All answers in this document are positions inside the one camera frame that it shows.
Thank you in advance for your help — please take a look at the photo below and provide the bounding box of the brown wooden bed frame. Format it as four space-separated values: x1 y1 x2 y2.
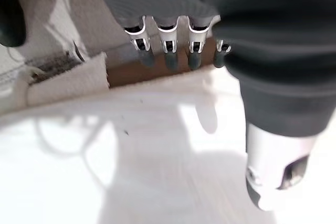
106 37 219 89

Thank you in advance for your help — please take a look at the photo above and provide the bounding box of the white bed sheet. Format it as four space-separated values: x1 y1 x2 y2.
22 0 132 65

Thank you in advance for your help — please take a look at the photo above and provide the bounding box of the white textured blanket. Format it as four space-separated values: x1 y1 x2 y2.
25 51 111 107

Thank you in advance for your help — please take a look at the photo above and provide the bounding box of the dark robot foot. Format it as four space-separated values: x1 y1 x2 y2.
0 0 27 48

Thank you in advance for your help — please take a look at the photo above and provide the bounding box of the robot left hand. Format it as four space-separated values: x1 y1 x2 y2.
88 0 336 212

